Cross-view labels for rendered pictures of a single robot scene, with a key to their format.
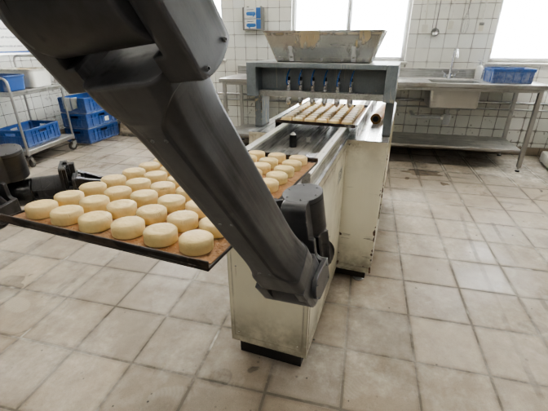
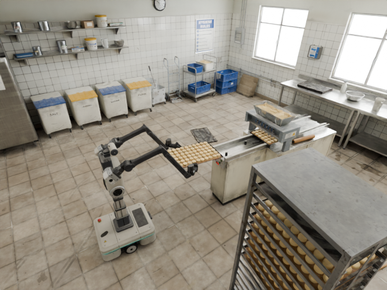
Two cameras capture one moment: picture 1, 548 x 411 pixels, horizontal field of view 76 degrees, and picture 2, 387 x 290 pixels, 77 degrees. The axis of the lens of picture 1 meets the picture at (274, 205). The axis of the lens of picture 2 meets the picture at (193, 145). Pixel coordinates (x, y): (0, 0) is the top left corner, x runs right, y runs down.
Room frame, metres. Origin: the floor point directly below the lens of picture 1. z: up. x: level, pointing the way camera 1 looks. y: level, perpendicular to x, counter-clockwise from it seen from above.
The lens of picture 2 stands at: (-1.11, -1.40, 2.69)
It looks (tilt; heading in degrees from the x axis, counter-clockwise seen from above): 33 degrees down; 40
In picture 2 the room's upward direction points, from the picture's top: 1 degrees clockwise
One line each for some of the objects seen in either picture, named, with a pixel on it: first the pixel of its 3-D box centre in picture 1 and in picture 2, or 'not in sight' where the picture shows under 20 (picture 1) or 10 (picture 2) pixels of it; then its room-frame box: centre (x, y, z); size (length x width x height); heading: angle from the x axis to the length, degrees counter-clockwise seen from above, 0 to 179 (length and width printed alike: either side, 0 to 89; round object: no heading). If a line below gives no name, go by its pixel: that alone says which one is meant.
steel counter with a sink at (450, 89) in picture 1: (365, 103); (360, 117); (4.29, -1.09, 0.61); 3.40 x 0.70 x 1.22; 76
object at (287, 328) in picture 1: (293, 236); (237, 170); (1.44, -0.09, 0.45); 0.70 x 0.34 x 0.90; 161
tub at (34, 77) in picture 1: (25, 77); (204, 64); (4.31, 2.86, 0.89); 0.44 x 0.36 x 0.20; 85
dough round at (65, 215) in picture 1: (67, 214); not in sight; (0.53, 0.35, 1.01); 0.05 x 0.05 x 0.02
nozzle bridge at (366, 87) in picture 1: (322, 96); (269, 129); (1.91, -0.26, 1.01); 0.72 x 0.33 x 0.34; 71
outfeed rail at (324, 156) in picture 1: (351, 121); (280, 139); (1.97, -0.43, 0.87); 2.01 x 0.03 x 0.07; 161
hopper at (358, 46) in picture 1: (325, 46); (272, 113); (1.91, -0.26, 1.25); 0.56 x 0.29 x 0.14; 71
